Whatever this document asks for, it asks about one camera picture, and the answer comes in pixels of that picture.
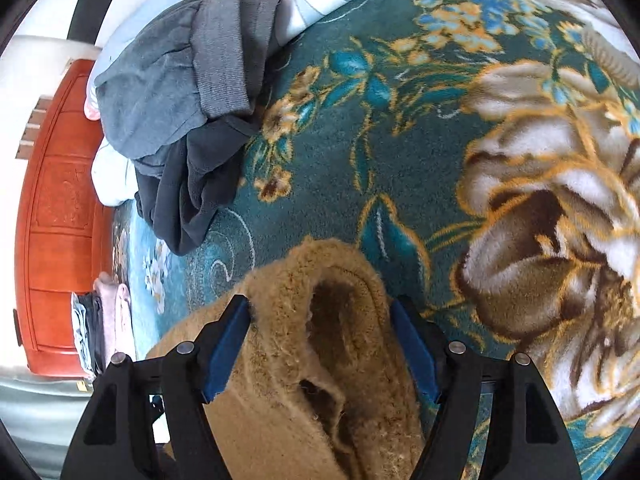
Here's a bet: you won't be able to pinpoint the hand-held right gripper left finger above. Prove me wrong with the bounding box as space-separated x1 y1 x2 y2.
60 294 251 480

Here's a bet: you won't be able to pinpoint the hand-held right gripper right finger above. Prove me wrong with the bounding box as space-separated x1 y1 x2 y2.
390 296 583 480

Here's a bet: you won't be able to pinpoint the mustard knit sweater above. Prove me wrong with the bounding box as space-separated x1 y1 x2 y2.
145 237 432 480

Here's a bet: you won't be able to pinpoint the dark folded clothes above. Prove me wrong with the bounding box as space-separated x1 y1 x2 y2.
71 291 107 377

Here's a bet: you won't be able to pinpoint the pile of grey dark clothes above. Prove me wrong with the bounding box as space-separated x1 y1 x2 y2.
94 0 302 171

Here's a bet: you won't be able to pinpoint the pink folded cloth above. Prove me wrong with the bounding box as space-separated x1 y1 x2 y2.
92 272 137 362

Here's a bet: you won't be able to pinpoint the dark grey hoodie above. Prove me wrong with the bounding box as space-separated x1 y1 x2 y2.
132 114 262 257

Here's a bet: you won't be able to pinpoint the teal floral blanket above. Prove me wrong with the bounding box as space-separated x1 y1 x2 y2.
107 0 640 480

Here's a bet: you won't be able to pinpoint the wooden headboard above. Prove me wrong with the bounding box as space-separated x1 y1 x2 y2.
14 59 119 379

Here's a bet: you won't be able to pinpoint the pink pillow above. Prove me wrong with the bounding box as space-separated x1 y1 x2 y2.
83 84 102 122

